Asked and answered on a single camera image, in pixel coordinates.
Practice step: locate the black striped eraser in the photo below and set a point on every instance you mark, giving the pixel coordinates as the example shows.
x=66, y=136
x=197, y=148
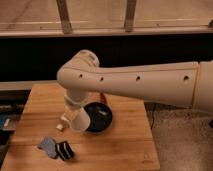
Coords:
x=64, y=150

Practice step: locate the white tube with label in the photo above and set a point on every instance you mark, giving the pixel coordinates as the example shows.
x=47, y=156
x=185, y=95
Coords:
x=63, y=123

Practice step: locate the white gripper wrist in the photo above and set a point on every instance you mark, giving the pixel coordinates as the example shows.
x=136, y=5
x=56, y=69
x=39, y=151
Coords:
x=74, y=102

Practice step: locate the black round bowl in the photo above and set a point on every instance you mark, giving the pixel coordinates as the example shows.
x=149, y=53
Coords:
x=100, y=116

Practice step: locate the wooden table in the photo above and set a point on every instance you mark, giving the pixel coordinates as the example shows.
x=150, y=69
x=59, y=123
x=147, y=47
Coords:
x=127, y=145

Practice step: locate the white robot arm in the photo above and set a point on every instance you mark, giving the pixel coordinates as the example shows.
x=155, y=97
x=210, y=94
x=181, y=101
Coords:
x=186, y=84

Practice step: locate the blue cloth piece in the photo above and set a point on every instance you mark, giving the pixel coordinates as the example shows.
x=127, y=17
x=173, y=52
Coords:
x=48, y=146

